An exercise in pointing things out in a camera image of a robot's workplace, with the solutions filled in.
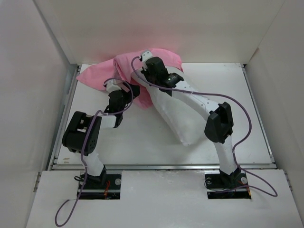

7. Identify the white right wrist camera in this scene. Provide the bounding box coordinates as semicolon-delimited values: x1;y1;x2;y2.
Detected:
139;50;153;62

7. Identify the aluminium front table rail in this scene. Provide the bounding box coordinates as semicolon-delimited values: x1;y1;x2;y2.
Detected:
48;163;277;171

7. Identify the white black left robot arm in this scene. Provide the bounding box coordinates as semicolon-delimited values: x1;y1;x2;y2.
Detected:
62;80;140;190

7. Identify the white pillow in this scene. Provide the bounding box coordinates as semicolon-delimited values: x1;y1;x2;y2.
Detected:
131;70;207;146

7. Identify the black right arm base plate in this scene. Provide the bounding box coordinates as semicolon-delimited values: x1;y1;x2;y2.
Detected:
204;173;251;200

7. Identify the pink satin pillowcase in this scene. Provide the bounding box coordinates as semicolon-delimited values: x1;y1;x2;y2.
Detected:
76;47;184;111

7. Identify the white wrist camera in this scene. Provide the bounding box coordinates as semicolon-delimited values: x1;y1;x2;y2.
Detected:
104;79;126;93
139;50;153;62

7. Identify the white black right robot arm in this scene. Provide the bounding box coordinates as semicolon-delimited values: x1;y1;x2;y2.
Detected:
139;54;240;189

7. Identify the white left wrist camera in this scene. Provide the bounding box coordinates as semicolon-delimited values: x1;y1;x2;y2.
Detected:
104;79;126;93

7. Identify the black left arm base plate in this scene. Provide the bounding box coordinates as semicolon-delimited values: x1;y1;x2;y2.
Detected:
74;174;122;200

